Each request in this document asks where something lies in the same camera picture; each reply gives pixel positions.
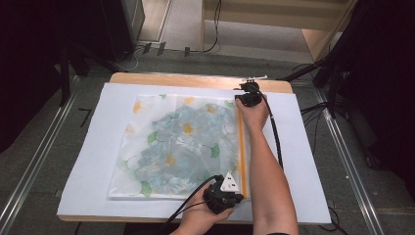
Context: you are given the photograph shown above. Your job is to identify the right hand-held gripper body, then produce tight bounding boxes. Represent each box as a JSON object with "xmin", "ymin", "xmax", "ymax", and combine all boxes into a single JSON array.
[{"xmin": 233, "ymin": 74, "xmax": 269, "ymax": 108}]

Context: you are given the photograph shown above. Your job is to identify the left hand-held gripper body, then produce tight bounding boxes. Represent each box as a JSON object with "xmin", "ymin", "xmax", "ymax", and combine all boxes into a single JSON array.
[{"xmin": 203, "ymin": 171, "xmax": 245, "ymax": 215}]

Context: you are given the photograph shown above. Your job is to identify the leaf print mesh laundry bag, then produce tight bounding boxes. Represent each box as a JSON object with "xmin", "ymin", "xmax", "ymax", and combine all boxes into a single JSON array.
[{"xmin": 107, "ymin": 93, "xmax": 253, "ymax": 201}]

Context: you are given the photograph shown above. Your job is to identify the person's right hand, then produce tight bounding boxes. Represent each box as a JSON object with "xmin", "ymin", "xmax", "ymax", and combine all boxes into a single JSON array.
[{"xmin": 235, "ymin": 93, "xmax": 270, "ymax": 134}]

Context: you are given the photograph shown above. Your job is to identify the person's left hand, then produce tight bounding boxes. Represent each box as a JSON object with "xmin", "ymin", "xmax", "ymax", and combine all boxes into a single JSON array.
[{"xmin": 175, "ymin": 198, "xmax": 235, "ymax": 235}]

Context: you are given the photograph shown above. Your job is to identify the blue floral garment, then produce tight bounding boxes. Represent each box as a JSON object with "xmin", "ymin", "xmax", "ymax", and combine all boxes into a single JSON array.
[{"xmin": 134, "ymin": 104, "xmax": 240, "ymax": 194}]

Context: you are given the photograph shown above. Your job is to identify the light wooden furniture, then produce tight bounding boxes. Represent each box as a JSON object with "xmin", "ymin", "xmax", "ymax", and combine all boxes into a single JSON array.
[{"xmin": 200, "ymin": 0, "xmax": 358, "ymax": 63}]

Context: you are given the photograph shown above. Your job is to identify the wooden table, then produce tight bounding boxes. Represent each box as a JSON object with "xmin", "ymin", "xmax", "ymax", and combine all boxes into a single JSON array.
[{"xmin": 58, "ymin": 71, "xmax": 328, "ymax": 226}]

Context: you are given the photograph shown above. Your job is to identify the black metal stand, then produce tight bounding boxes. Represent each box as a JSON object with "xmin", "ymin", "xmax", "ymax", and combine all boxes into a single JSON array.
[
  {"xmin": 276, "ymin": 53, "xmax": 342, "ymax": 119},
  {"xmin": 59, "ymin": 40, "xmax": 99, "ymax": 108}
]

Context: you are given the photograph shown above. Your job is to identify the black cabinet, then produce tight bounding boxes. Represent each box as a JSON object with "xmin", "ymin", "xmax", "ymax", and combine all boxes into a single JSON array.
[{"xmin": 97, "ymin": 0, "xmax": 147, "ymax": 64}]

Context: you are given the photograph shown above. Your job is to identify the white table sheet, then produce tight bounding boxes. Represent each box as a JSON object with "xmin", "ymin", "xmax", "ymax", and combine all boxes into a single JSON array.
[{"xmin": 56, "ymin": 81, "xmax": 333, "ymax": 225}]

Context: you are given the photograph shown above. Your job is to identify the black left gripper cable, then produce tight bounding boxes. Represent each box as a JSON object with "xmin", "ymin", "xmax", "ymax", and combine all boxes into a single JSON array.
[{"xmin": 159, "ymin": 174, "xmax": 223, "ymax": 235}]

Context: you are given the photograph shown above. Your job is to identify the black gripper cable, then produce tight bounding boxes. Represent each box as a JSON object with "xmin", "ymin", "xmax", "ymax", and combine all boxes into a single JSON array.
[
  {"xmin": 159, "ymin": 174, "xmax": 223, "ymax": 235},
  {"xmin": 257, "ymin": 91, "xmax": 285, "ymax": 170}
]

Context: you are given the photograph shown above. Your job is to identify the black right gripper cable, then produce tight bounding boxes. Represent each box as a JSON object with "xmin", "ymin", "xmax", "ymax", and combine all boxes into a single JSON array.
[{"xmin": 257, "ymin": 91, "xmax": 285, "ymax": 170}]

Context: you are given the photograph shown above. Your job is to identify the black floor cables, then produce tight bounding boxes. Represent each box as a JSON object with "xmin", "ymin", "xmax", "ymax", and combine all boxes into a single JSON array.
[{"xmin": 299, "ymin": 101, "xmax": 330, "ymax": 155}]

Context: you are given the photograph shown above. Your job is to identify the black hanging cable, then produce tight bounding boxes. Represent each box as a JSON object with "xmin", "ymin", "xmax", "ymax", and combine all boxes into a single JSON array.
[{"xmin": 192, "ymin": 0, "xmax": 223, "ymax": 54}]

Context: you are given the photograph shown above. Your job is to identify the white floor cable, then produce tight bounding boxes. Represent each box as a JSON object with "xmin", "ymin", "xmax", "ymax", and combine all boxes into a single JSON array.
[{"xmin": 112, "ymin": 45, "xmax": 145, "ymax": 72}]

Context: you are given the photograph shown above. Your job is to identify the metal floor rail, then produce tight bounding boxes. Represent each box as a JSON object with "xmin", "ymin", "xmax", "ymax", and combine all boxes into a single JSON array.
[
  {"xmin": 0, "ymin": 75, "xmax": 81, "ymax": 231},
  {"xmin": 312, "ymin": 87, "xmax": 386, "ymax": 235}
]

